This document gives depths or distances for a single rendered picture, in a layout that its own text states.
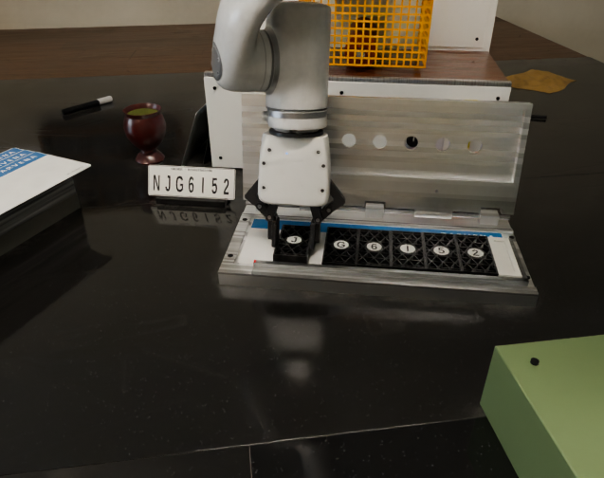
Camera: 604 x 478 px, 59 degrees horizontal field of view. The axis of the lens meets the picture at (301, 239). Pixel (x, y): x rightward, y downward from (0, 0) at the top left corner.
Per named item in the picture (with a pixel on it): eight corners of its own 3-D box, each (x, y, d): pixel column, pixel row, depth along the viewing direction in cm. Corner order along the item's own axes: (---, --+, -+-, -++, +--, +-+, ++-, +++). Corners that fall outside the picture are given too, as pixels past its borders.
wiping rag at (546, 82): (548, 96, 149) (550, 90, 148) (491, 82, 160) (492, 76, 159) (583, 80, 162) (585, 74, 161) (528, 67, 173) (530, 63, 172)
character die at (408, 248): (390, 273, 76) (391, 266, 76) (390, 236, 85) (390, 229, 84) (425, 276, 76) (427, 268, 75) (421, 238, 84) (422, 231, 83)
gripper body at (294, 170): (254, 125, 71) (255, 206, 75) (331, 129, 70) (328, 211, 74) (265, 117, 78) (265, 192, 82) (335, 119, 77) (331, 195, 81)
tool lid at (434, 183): (241, 93, 84) (243, 91, 86) (243, 208, 91) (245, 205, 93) (533, 103, 80) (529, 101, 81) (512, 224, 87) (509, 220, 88)
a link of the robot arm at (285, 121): (257, 110, 70) (257, 133, 71) (324, 113, 69) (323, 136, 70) (268, 102, 78) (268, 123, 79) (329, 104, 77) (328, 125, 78)
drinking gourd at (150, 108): (126, 169, 110) (117, 117, 104) (133, 152, 117) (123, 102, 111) (169, 167, 111) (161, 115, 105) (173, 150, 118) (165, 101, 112)
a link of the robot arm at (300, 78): (274, 112, 68) (338, 109, 72) (274, -2, 63) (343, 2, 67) (250, 104, 75) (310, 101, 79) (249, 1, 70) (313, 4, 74)
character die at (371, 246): (356, 271, 77) (356, 264, 76) (358, 234, 85) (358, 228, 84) (390, 273, 76) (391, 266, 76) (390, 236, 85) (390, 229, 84)
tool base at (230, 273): (219, 284, 78) (216, 264, 76) (247, 212, 95) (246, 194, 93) (535, 307, 73) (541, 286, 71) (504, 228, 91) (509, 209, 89)
